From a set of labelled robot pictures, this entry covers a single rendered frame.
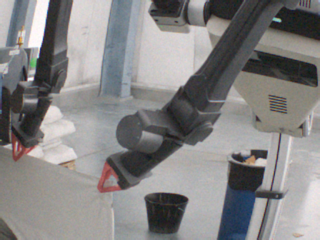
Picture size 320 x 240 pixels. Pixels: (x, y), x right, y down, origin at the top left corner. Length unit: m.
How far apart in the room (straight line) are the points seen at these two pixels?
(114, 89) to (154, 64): 0.78
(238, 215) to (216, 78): 2.41
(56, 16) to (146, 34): 8.87
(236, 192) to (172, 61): 6.62
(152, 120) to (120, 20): 8.97
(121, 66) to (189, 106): 8.90
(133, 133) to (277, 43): 0.51
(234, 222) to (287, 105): 1.97
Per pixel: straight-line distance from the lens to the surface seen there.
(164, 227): 3.77
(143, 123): 0.98
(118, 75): 9.95
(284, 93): 1.44
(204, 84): 0.99
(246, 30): 0.92
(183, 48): 9.69
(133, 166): 1.08
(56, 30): 1.14
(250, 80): 1.45
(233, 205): 3.35
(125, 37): 9.88
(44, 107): 1.21
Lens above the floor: 1.40
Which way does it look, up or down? 10 degrees down
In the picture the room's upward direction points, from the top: 5 degrees clockwise
